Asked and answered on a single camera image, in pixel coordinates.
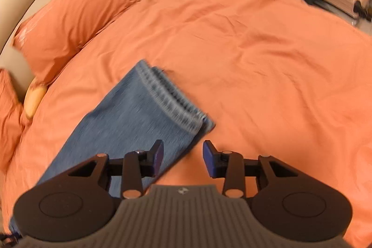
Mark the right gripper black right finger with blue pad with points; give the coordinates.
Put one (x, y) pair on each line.
(283, 199)

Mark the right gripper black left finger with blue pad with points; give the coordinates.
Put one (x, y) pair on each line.
(83, 199)

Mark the blue denim jeans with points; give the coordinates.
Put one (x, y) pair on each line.
(143, 107)

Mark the yellow pillow insert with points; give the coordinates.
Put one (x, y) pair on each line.
(33, 97)

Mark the orange pillow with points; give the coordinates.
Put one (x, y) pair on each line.
(11, 122)
(51, 37)

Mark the orange bed sheet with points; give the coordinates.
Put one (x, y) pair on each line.
(278, 77)

